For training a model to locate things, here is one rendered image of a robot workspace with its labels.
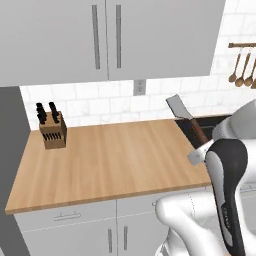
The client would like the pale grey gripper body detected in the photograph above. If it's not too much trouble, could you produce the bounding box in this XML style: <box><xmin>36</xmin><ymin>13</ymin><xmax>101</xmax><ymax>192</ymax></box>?
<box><xmin>186</xmin><ymin>139</ymin><xmax>215</xmax><ymax>166</ymax></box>

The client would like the grey drawer front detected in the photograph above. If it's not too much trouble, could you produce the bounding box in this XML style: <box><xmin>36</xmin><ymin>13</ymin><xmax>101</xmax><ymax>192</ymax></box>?
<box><xmin>116</xmin><ymin>187</ymin><xmax>208</xmax><ymax>219</ymax></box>
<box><xmin>239</xmin><ymin>181</ymin><xmax>256</xmax><ymax>202</ymax></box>
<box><xmin>13</xmin><ymin>199</ymin><xmax>118</xmax><ymax>234</ymax></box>

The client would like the grey base cupboard door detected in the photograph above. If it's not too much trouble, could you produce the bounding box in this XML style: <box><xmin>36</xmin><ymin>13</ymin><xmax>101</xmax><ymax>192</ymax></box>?
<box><xmin>20</xmin><ymin>217</ymin><xmax>118</xmax><ymax>256</ymax></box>
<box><xmin>116</xmin><ymin>212</ymin><xmax>172</xmax><ymax>256</ymax></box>

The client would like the wooden knife block with knives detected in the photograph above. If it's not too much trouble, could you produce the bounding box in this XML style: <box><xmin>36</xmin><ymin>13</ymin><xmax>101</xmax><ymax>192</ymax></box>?
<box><xmin>35</xmin><ymin>101</ymin><xmax>68</xmax><ymax>150</ymax></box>

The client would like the tall dark grey cabinet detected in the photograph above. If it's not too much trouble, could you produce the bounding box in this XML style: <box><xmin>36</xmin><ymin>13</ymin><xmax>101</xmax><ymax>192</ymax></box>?
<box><xmin>0</xmin><ymin>85</ymin><xmax>32</xmax><ymax>256</ymax></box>

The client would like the grey spatula with brown handle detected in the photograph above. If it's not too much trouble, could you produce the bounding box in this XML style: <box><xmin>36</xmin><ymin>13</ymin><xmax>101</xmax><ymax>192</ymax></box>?
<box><xmin>165</xmin><ymin>94</ymin><xmax>210</xmax><ymax>145</ymax></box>

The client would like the grey wall outlet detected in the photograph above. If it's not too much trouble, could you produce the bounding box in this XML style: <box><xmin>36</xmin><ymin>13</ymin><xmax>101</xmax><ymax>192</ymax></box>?
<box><xmin>133</xmin><ymin>78</ymin><xmax>147</xmax><ymax>97</ymax></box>

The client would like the short grey cupboard handle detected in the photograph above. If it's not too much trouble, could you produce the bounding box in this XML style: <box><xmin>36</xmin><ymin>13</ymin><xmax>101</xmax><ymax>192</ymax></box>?
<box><xmin>106</xmin><ymin>227</ymin><xmax>114</xmax><ymax>254</ymax></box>
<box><xmin>123</xmin><ymin>225</ymin><xmax>129</xmax><ymax>251</ymax></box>

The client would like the wooden tool rail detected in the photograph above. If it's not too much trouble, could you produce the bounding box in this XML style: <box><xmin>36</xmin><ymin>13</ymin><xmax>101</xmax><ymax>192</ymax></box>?
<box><xmin>227</xmin><ymin>42</ymin><xmax>256</xmax><ymax>49</ymax></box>

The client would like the grey wall cupboard door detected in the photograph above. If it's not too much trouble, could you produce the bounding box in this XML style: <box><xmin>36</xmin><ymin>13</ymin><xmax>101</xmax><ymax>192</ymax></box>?
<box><xmin>0</xmin><ymin>0</ymin><xmax>109</xmax><ymax>88</ymax></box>
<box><xmin>105</xmin><ymin>0</ymin><xmax>227</xmax><ymax>82</ymax></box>

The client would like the long grey cupboard handle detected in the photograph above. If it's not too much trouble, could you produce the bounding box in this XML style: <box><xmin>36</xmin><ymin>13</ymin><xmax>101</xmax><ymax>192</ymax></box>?
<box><xmin>91</xmin><ymin>4</ymin><xmax>102</xmax><ymax>70</ymax></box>
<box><xmin>115</xmin><ymin>4</ymin><xmax>123</xmax><ymax>69</ymax></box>

